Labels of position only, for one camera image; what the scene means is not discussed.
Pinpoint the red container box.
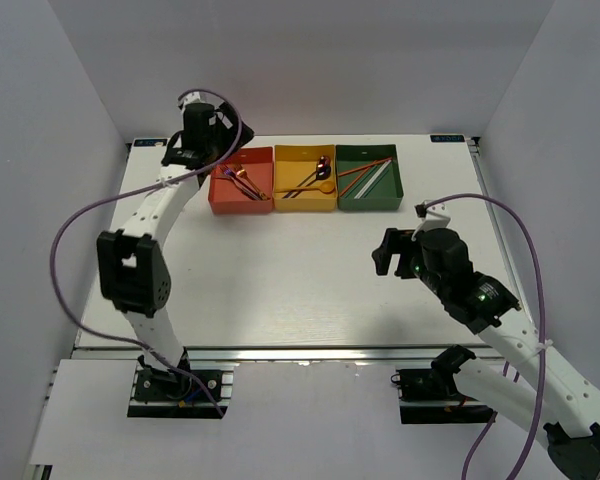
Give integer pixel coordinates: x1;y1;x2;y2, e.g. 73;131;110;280
208;147;274;215

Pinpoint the white chopstick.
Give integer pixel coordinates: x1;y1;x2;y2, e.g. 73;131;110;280
355;160;392;200

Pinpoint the gold fork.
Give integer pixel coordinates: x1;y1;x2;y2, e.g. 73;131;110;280
229;164;269;200

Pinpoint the yellow container box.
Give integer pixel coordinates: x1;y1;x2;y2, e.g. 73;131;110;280
273;144;338;212

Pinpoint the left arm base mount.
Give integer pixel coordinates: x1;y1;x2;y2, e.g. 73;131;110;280
127;355;233;420

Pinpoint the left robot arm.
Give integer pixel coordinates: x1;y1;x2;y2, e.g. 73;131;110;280
96;99;254;399

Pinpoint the black spoon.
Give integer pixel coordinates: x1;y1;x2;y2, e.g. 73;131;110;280
288;166;331;197

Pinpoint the aluminium table edge rail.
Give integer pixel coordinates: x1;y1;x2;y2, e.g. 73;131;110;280
71;345;503;362

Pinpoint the blue label sticker right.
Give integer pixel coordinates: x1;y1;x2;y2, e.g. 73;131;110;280
430;134;465;143

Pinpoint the blue label sticker left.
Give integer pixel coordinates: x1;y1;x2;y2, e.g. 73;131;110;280
132;138;168;148

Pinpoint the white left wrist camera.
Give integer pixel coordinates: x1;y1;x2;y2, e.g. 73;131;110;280
177;90;205;111

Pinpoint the blue label sticker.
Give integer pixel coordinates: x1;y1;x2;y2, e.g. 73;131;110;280
132;138;168;148
430;134;465;143

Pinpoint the green container box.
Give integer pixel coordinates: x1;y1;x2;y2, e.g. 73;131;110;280
335;144;404;212

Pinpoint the purple fork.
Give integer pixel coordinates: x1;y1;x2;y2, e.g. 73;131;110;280
220;167;260;200

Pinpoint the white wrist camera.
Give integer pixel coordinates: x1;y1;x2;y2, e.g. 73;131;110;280
177;90;205;111
412;203;451;239

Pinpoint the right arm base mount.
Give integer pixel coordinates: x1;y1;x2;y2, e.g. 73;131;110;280
390;345;494;425

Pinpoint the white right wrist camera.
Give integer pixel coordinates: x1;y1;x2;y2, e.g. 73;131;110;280
412;203;451;239

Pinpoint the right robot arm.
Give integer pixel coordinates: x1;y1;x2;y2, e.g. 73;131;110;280
372;228;600;479

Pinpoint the orange chopstick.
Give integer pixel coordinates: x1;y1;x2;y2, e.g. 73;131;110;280
337;157;392;177
339;167;373;197

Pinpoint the yellow plastic spoon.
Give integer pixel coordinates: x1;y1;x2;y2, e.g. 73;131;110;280
275;181;336;194

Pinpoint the iridescent rainbow spoon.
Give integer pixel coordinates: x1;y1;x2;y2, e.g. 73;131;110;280
284;155;332;198

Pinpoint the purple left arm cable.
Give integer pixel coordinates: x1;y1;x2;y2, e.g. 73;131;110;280
49;88;245;419

